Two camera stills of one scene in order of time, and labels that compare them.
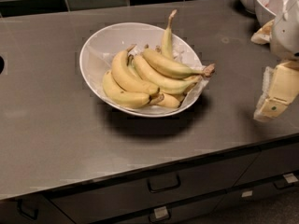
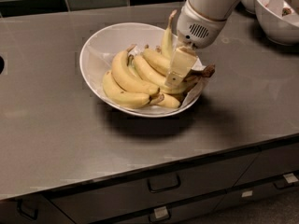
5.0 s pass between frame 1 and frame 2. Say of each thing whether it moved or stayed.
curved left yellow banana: stayed
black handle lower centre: stayed
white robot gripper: moved
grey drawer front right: stayed
